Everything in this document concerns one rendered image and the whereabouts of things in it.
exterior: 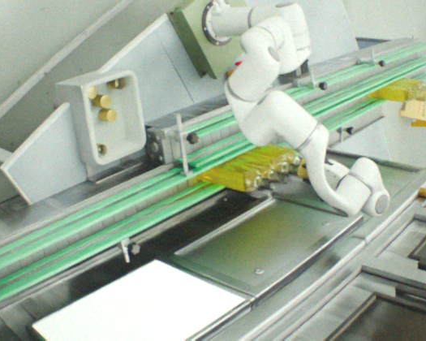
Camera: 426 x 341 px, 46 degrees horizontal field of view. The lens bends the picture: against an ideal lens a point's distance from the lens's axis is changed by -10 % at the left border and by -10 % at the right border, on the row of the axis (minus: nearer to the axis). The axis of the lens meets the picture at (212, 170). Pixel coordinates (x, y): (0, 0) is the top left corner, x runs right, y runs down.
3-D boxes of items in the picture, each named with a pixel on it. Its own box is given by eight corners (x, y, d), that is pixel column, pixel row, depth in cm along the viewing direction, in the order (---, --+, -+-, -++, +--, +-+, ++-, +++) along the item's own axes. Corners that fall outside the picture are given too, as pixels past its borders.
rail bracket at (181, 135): (165, 171, 150) (196, 180, 142) (156, 113, 144) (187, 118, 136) (174, 168, 152) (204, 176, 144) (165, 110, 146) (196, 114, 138)
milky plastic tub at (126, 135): (80, 162, 145) (97, 168, 139) (66, 84, 137) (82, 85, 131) (130, 142, 156) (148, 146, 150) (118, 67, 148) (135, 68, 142)
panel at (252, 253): (27, 334, 115) (106, 405, 91) (23, 325, 114) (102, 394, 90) (273, 199, 171) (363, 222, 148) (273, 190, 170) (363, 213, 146)
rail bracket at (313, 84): (291, 87, 185) (323, 91, 176) (289, 66, 182) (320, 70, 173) (298, 85, 187) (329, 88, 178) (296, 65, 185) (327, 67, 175)
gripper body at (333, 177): (359, 203, 137) (333, 191, 146) (359, 166, 133) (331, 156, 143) (339, 213, 134) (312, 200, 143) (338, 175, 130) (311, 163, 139)
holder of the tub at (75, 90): (84, 179, 147) (99, 185, 142) (66, 84, 138) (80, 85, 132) (131, 159, 158) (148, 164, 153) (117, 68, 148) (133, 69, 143)
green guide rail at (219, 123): (173, 137, 150) (193, 141, 145) (173, 134, 150) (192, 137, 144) (420, 44, 260) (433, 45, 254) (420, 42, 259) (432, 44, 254)
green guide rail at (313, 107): (177, 162, 153) (196, 167, 147) (176, 159, 152) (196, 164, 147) (421, 58, 262) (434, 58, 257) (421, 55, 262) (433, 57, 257)
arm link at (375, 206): (355, 191, 116) (376, 157, 118) (324, 179, 125) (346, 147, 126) (380, 225, 125) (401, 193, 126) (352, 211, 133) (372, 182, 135)
